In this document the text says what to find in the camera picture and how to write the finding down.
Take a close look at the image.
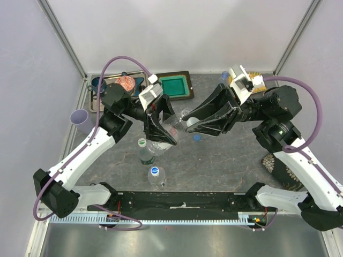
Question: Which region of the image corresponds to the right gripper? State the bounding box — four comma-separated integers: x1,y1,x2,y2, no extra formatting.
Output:
183,81,272,137

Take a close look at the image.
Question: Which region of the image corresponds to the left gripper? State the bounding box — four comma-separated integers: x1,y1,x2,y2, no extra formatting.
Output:
122,94,186,146

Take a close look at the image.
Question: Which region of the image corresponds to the white cap clear bottle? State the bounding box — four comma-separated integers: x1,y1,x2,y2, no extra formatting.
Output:
146,109,191,157

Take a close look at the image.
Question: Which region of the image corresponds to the blue label plastic bottle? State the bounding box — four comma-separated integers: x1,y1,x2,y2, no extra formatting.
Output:
219,71,229,85

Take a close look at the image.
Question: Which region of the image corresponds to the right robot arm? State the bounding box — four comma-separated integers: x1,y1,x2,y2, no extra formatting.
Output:
183,84,342,231

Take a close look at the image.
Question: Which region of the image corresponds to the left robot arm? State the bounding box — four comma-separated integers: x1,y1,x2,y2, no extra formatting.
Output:
33,83,177,218

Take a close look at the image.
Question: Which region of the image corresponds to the green label plastic bottle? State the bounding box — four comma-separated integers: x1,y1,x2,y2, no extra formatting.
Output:
137,138,155,165

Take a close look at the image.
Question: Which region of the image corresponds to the blue cap small bottle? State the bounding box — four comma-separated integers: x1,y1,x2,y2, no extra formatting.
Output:
148,166,166,190

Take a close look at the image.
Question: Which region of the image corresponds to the green square plate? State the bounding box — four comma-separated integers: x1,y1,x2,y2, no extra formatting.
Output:
156,71,194,101

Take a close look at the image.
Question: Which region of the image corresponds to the blue star shaped dish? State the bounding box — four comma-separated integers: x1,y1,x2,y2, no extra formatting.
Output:
120,72,144,97

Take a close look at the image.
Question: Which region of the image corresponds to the yellow bamboo pattern plate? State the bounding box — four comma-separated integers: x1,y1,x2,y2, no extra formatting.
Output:
248,71,267,94

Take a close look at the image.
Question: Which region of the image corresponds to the red patterned bowl on tray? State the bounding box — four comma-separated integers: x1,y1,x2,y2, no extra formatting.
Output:
115,75,136,92

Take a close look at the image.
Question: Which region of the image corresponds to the metal tray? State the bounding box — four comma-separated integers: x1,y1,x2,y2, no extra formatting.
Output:
87,70,148,113

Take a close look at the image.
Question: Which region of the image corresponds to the dark blue mug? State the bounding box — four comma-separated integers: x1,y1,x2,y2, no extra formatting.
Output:
87,77,107,95

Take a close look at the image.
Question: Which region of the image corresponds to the purple plastic cup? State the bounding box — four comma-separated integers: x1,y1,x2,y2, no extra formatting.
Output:
70,109,94,134

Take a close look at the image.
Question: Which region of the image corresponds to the dark floral square plate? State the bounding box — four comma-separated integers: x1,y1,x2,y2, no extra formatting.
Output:
261,154,303,191

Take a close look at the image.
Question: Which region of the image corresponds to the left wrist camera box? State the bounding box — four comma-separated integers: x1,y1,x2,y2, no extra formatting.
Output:
138,74,163,111

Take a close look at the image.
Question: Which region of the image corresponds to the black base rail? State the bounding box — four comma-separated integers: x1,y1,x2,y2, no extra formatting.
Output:
103,191,265,216

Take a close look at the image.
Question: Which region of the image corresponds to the white cable duct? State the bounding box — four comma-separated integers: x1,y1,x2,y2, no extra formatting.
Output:
49,211,254,226

